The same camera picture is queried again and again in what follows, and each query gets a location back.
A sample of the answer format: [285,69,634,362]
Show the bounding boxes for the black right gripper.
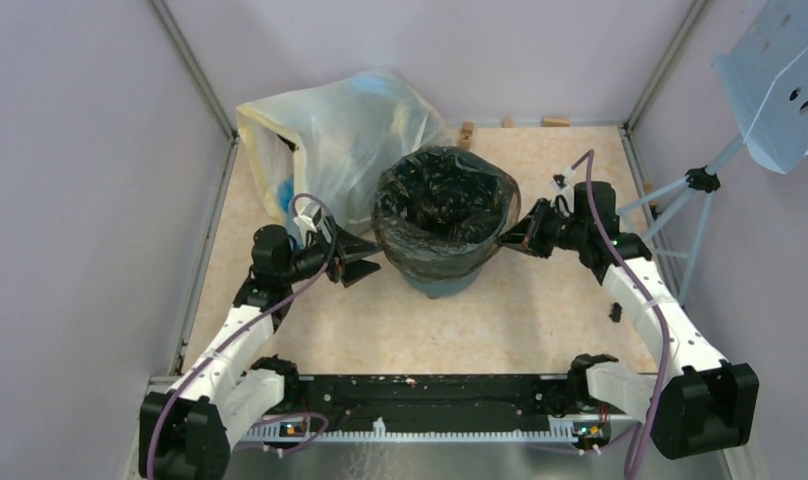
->
[496,197,588,259]

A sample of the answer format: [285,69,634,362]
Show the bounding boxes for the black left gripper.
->
[280,215,383,287]

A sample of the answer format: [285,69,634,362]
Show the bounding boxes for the black plastic trash bag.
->
[371,146,521,283]

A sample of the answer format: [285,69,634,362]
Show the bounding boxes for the teal plastic trash bin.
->
[401,270,481,300]

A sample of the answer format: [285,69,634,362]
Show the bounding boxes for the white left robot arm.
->
[138,214,382,479]

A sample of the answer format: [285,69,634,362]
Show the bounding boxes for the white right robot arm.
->
[498,181,759,459]

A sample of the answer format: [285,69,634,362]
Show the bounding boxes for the white translucent trash bag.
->
[236,69,451,235]

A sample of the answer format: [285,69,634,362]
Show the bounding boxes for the small black plastic part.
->
[608,302,623,323]

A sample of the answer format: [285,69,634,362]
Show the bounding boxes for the light blue tripod stand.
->
[617,134,745,305]

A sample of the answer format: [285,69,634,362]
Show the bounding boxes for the perforated light blue metal panel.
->
[714,0,808,174]

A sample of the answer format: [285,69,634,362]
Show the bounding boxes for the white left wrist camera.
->
[294,202,325,246]

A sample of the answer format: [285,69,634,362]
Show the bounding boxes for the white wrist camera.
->
[551,170,574,202]
[294,202,325,246]

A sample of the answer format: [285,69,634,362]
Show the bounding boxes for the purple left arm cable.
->
[144,193,339,480]

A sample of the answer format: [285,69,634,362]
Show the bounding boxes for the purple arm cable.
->
[566,149,672,480]
[144,193,339,480]

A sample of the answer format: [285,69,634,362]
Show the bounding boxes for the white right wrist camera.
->
[551,170,574,202]

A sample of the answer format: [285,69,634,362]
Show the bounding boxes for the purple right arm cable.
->
[566,149,672,480]

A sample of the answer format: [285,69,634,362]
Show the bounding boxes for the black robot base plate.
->
[269,374,620,434]

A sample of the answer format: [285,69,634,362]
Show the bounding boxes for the white slotted cable duct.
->
[241,419,610,445]

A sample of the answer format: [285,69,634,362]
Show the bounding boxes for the aluminium frame rails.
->
[138,139,240,425]

